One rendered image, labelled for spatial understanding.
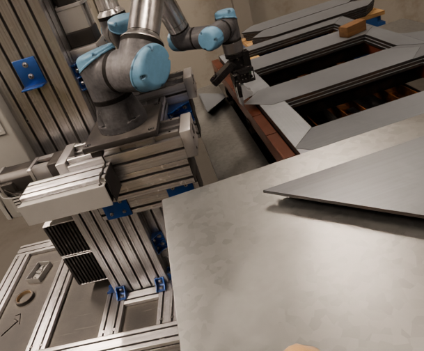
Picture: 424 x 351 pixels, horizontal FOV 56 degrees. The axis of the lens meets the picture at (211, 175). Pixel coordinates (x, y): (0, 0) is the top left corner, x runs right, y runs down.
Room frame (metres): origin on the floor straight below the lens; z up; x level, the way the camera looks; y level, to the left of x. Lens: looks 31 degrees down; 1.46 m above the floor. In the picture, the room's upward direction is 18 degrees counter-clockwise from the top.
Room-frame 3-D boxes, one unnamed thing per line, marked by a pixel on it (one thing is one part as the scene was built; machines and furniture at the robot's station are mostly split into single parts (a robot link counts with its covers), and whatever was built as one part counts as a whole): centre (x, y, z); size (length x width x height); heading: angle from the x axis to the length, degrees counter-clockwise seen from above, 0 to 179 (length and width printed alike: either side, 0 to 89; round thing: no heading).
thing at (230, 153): (1.67, -0.11, 0.66); 1.30 x 0.20 x 0.03; 1
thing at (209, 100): (2.02, -0.13, 0.70); 0.39 x 0.12 x 0.04; 1
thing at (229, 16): (1.48, -0.22, 1.15); 0.09 x 0.08 x 0.11; 142
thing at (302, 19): (2.51, -0.86, 0.82); 0.80 x 0.40 x 0.06; 91
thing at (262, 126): (1.47, -0.23, 0.80); 1.62 x 0.04 x 0.06; 1
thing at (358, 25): (1.91, -0.87, 0.87); 0.12 x 0.06 x 0.05; 109
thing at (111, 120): (1.16, 0.21, 1.09); 0.15 x 0.15 x 0.10
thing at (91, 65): (1.15, 0.20, 1.20); 0.13 x 0.12 x 0.14; 52
